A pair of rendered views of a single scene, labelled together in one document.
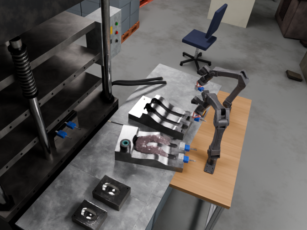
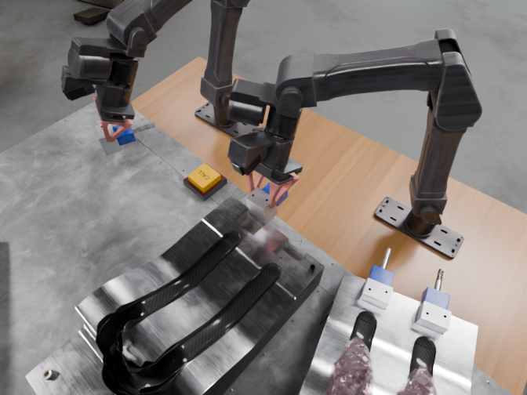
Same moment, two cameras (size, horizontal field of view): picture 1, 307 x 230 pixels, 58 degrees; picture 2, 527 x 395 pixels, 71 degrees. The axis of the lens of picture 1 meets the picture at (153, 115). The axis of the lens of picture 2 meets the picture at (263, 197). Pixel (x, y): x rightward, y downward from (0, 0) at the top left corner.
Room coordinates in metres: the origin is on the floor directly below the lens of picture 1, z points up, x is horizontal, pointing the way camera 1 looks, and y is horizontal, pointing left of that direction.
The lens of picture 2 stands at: (1.46, 0.09, 1.55)
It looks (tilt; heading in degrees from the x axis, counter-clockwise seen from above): 54 degrees down; 291
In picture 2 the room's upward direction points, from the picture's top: straight up
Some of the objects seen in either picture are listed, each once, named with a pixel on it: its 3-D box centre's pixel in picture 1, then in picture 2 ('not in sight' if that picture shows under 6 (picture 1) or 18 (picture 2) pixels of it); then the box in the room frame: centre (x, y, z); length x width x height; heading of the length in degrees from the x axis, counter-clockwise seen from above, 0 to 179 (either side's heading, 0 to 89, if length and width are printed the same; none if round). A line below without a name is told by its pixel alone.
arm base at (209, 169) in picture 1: (212, 159); (423, 218); (1.28, -0.48, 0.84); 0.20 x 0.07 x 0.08; 164
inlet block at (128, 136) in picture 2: (201, 89); (128, 132); (2.00, -0.41, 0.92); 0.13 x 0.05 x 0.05; 45
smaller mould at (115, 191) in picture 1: (111, 192); not in sight; (0.92, 0.21, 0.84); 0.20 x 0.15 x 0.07; 68
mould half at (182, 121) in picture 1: (161, 113); (185, 318); (1.67, -0.07, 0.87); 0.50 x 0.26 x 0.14; 68
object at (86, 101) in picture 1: (31, 128); not in sight; (1.45, 0.97, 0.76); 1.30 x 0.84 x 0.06; 158
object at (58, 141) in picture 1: (40, 117); not in sight; (1.46, 0.87, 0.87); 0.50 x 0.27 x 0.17; 68
